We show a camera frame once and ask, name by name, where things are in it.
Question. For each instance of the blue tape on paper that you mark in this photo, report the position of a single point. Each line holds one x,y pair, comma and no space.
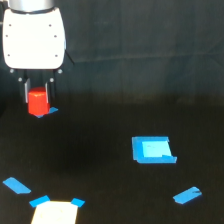
34,203
77,202

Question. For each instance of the cream paper sheet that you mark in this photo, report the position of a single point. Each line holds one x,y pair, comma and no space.
54,212

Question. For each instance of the blue tape strip right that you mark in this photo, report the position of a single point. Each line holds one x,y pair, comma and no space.
187,195

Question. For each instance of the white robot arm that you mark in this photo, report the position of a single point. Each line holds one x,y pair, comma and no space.
29,6

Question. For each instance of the light blue taped square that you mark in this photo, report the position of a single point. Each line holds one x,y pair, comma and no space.
152,150

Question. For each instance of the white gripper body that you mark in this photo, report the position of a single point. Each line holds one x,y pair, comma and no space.
34,41

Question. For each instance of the blue tape strip near left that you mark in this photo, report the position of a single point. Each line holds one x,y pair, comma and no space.
16,186

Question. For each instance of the blue tape on paper left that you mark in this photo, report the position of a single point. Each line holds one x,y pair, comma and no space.
34,203

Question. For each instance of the blue tape strip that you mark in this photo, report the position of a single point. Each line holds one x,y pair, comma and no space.
16,186
187,195
52,110

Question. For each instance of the blue tape strip far left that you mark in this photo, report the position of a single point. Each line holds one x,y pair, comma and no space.
52,110

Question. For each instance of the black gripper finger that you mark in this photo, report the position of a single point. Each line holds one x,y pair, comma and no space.
27,87
50,89

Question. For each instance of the blue tape on paper right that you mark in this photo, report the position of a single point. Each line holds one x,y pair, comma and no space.
77,202

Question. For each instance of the red hexagonal block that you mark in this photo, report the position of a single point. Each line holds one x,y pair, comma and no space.
37,101

